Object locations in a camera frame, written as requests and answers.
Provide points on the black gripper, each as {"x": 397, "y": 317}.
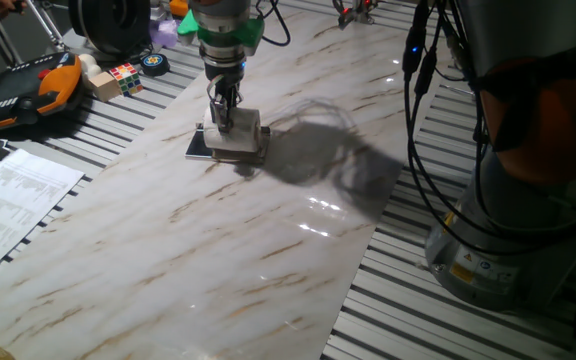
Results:
{"x": 224, "y": 67}

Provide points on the white paper roll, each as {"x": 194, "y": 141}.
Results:
{"x": 238, "y": 130}

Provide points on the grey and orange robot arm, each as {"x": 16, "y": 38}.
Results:
{"x": 518, "y": 30}

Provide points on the chrome paper roll holder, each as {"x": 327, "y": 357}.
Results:
{"x": 200, "y": 147}

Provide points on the black disc with blue centre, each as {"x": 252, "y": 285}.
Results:
{"x": 154, "y": 64}

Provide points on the purple plastic bag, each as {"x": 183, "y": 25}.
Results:
{"x": 164, "y": 32}

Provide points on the Rubik's cube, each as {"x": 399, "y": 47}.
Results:
{"x": 126, "y": 79}

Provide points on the orange box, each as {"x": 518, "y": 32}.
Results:
{"x": 179, "y": 7}

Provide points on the plain wooden cube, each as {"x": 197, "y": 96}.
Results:
{"x": 104, "y": 87}

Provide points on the marble pattern board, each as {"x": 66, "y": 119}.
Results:
{"x": 193, "y": 240}

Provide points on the black filament spool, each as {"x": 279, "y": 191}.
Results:
{"x": 110, "y": 22}

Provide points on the small white figurine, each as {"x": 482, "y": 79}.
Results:
{"x": 88, "y": 65}

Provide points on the thin metal rod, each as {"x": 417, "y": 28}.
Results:
{"x": 48, "y": 25}

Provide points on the black and orange teach pendant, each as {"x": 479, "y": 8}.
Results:
{"x": 18, "y": 95}

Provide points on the white printed paper sheet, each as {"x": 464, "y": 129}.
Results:
{"x": 13, "y": 205}

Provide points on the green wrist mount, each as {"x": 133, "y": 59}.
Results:
{"x": 248, "y": 32}

